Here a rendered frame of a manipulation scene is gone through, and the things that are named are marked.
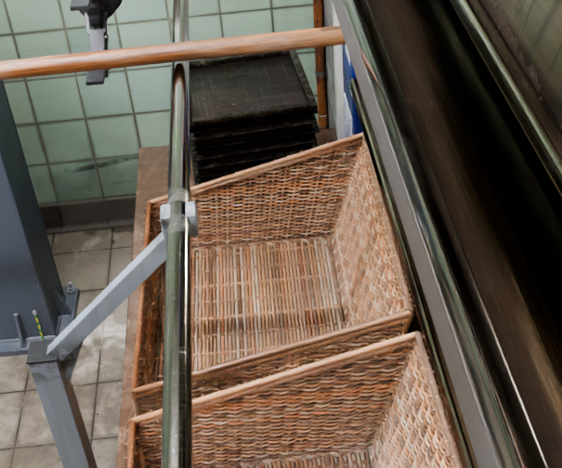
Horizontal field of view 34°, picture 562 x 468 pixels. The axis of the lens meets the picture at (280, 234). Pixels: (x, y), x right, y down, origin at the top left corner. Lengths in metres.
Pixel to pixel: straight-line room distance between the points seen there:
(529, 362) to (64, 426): 0.93
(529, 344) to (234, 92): 1.52
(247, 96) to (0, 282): 0.97
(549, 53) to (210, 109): 1.31
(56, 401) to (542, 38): 0.88
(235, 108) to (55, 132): 1.10
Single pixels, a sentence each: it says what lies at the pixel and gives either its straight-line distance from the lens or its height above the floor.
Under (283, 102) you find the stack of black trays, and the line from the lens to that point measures 2.01.
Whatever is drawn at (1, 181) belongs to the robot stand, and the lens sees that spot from 2.44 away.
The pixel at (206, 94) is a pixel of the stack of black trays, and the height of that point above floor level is 0.85.
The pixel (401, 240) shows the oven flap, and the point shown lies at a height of 0.95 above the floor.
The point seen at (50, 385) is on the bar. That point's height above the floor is 0.90.
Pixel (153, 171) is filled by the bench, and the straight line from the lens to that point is 2.33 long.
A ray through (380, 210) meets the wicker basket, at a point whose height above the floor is 0.85.
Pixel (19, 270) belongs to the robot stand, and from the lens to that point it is 2.61.
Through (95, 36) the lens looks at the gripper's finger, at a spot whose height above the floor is 1.15.
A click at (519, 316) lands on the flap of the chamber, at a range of 0.64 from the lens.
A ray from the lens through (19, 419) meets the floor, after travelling 2.60.
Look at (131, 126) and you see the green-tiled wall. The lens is 2.97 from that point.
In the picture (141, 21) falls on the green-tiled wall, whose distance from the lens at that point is 2.80.
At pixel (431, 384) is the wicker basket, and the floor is 0.85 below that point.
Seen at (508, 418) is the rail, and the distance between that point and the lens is 0.54.
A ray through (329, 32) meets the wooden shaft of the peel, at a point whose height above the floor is 1.21.
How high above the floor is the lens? 1.85
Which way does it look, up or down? 38 degrees down
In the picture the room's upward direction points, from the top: 5 degrees counter-clockwise
